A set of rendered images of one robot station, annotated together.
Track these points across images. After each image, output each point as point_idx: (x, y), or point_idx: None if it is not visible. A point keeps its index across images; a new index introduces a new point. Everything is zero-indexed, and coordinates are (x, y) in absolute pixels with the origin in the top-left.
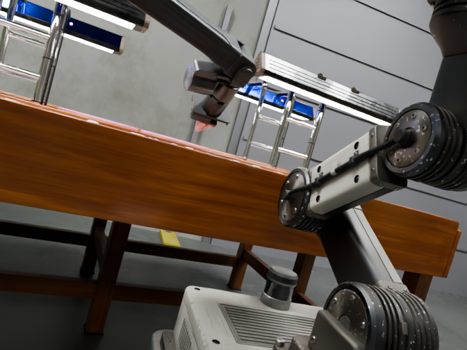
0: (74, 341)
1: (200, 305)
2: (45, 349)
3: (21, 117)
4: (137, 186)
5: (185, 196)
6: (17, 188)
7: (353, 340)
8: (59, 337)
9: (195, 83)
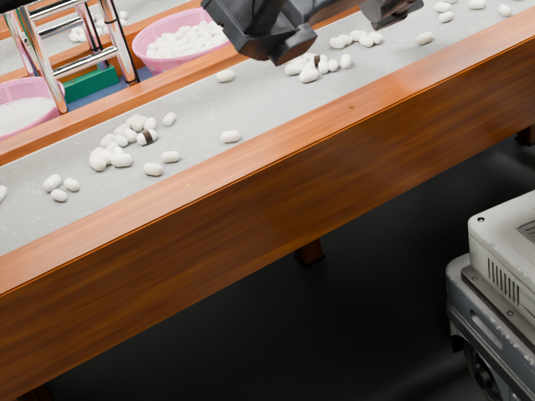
0: (304, 282)
1: (503, 243)
2: (287, 308)
3: (252, 186)
4: (379, 165)
5: (428, 140)
6: (279, 243)
7: None
8: (285, 286)
9: (385, 13)
